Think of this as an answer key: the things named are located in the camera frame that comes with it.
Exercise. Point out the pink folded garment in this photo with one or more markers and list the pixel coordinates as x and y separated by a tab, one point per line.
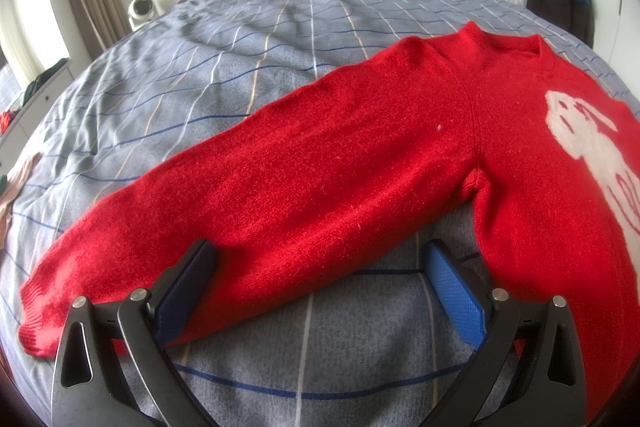
17	182

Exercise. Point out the white dresser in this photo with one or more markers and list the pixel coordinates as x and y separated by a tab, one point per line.
35	117

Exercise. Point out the red knit sweater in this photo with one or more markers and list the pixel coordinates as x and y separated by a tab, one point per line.
300	167

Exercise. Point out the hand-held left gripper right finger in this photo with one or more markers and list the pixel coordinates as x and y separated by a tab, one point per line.
455	292

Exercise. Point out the small white fan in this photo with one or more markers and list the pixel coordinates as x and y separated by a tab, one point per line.
140	9

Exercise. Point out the black and blue jacket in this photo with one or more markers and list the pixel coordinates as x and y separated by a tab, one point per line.
562	2

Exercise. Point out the dark clothes heap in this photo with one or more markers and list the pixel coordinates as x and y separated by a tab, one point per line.
42	79

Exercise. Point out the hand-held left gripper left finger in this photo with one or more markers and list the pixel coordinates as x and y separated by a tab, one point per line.
182	297

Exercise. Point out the small red cloth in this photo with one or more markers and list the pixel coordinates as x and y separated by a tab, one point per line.
5	119

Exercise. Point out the bed with grey checked sheet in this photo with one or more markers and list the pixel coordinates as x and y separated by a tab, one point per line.
200	72

